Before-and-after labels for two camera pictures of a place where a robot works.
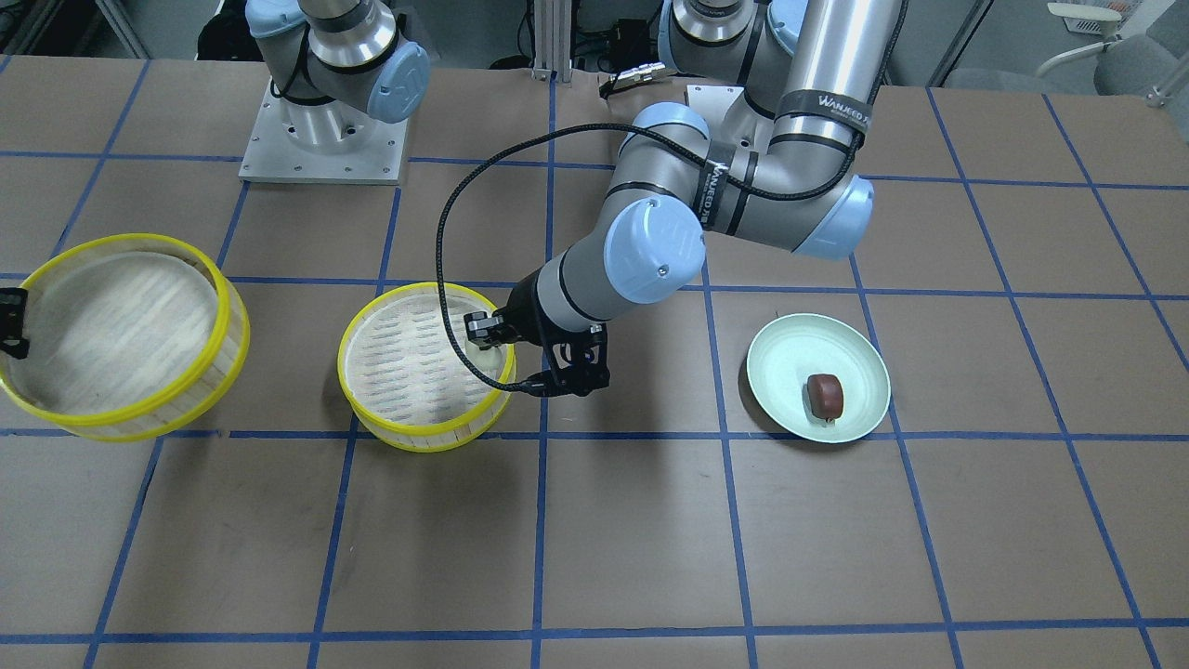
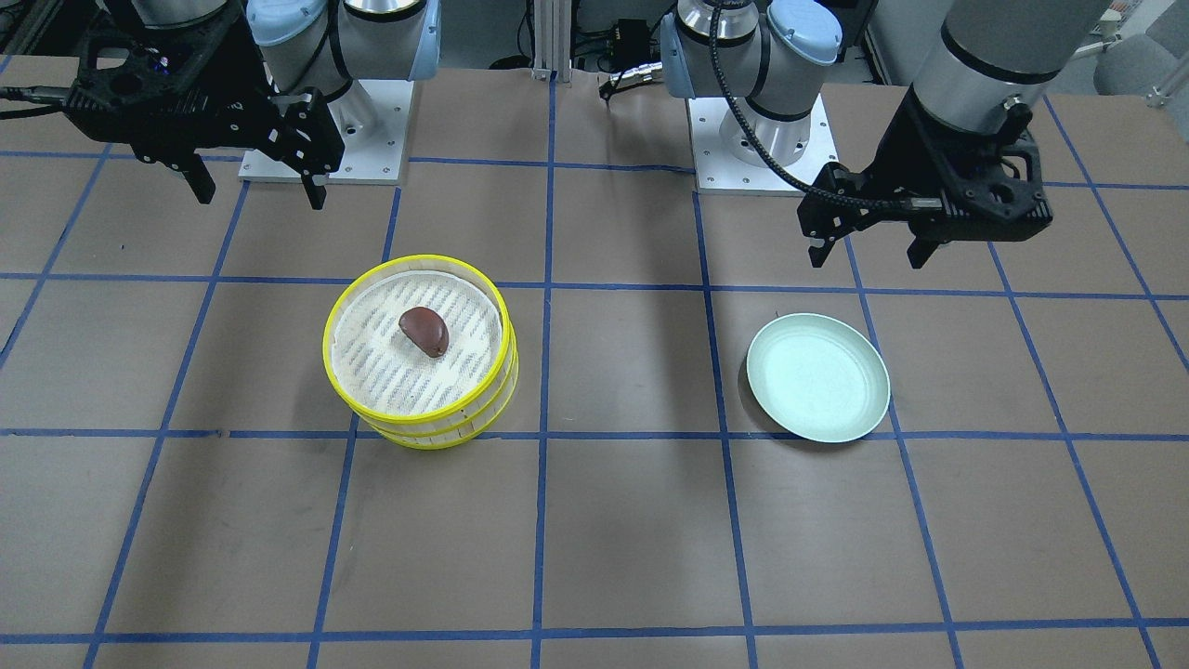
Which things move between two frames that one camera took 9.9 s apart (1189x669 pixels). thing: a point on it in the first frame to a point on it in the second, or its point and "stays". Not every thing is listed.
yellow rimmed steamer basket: [132, 337] to [423, 347]
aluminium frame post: [553, 40] stays
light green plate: [786, 351] stays
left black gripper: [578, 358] to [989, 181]
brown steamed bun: [826, 395] to [426, 329]
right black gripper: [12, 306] to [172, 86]
